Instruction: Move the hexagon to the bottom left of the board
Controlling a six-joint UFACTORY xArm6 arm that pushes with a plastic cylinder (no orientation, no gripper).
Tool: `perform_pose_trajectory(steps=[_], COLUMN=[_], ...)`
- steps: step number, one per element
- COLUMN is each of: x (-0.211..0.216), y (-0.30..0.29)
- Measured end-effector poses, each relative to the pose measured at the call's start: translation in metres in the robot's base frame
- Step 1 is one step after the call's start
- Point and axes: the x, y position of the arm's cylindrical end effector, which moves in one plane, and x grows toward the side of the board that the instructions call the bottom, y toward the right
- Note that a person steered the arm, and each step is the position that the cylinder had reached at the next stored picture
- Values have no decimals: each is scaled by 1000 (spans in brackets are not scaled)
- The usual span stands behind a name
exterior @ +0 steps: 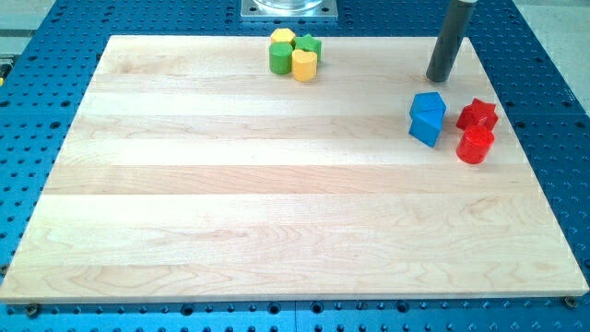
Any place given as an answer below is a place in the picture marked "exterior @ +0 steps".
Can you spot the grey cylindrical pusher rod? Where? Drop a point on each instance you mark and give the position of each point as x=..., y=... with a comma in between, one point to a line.
x=448, y=43

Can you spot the blue cube block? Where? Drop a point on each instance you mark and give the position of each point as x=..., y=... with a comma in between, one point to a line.
x=426, y=126

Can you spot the blue pentagon block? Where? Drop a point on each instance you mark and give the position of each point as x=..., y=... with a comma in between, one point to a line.
x=427, y=102

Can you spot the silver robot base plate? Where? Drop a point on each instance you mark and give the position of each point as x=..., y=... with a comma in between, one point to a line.
x=263, y=10

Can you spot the board stop bolt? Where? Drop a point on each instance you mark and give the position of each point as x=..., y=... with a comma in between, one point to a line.
x=570, y=302
x=32, y=310

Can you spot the yellow hexagon block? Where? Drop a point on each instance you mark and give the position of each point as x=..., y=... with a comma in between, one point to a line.
x=282, y=35

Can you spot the green cylinder block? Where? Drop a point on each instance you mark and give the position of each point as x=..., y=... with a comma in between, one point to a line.
x=279, y=56

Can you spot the green star block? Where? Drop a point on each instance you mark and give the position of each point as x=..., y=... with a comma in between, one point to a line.
x=309, y=43

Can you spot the red cylinder block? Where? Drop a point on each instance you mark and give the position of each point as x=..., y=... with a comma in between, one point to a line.
x=475, y=144

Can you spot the right board stop bolt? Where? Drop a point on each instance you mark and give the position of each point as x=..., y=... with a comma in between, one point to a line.
x=570, y=302

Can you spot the light wooden board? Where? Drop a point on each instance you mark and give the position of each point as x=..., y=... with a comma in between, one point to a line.
x=191, y=173

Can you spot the red star block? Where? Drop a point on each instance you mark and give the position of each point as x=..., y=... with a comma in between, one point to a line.
x=478, y=112

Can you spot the left board stop bolt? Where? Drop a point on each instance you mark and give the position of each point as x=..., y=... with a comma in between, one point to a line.
x=32, y=310

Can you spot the yellow heart block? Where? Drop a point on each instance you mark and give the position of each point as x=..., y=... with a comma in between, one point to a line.
x=303, y=65

